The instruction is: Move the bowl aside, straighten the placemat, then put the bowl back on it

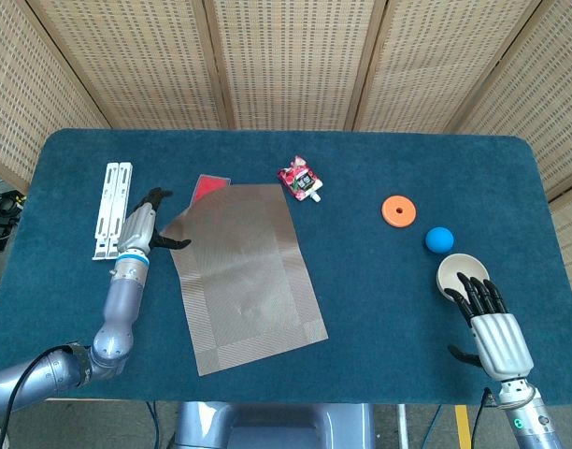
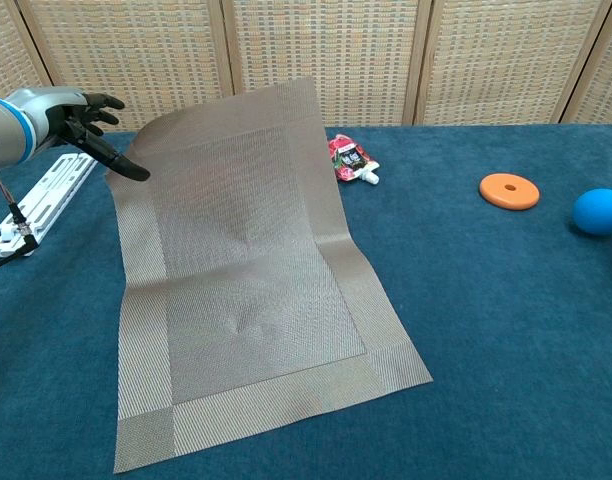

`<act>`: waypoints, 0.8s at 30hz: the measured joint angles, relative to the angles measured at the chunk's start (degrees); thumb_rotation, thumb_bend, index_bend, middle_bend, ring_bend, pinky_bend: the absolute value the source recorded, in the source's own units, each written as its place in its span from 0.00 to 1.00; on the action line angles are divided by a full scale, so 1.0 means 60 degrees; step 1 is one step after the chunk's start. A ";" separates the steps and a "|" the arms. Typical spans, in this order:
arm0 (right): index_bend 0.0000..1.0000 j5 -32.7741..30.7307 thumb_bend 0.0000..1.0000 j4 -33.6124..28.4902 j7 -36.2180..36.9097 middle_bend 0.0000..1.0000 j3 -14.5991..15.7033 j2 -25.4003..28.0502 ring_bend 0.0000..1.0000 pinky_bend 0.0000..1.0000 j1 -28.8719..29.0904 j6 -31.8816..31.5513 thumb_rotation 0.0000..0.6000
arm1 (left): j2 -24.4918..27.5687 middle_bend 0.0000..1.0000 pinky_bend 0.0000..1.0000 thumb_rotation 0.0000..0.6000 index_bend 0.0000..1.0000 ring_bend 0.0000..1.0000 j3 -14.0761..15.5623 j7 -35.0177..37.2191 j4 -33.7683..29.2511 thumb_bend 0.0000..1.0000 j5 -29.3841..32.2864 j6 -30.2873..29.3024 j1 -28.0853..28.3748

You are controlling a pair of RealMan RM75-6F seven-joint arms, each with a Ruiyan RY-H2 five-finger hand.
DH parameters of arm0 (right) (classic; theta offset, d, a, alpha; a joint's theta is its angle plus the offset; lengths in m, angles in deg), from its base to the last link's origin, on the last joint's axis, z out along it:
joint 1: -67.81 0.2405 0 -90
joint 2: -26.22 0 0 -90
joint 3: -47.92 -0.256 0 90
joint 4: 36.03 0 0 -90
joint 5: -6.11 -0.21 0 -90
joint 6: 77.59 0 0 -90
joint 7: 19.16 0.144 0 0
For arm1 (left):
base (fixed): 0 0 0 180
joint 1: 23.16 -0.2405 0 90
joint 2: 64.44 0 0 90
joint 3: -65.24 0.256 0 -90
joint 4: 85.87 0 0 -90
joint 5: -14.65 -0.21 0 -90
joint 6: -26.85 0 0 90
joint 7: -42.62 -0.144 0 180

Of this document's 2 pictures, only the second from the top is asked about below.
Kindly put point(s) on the white folding laptop stand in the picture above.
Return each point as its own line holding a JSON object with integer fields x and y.
{"x": 51, "y": 190}

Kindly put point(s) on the orange disc with hole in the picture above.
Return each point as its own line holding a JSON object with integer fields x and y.
{"x": 496, "y": 192}

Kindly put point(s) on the brown woven placemat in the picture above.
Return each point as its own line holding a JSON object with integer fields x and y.
{"x": 236, "y": 250}

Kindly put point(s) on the blue ball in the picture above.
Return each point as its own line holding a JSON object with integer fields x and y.
{"x": 598, "y": 212}

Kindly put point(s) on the blue felt table cover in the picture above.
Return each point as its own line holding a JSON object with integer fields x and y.
{"x": 486, "y": 325}

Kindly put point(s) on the red drink pouch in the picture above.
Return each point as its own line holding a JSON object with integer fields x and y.
{"x": 351, "y": 160}

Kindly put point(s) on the woven bamboo folding screen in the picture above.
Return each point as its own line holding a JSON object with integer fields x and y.
{"x": 361, "y": 60}

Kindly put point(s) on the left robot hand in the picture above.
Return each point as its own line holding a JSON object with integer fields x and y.
{"x": 56, "y": 112}

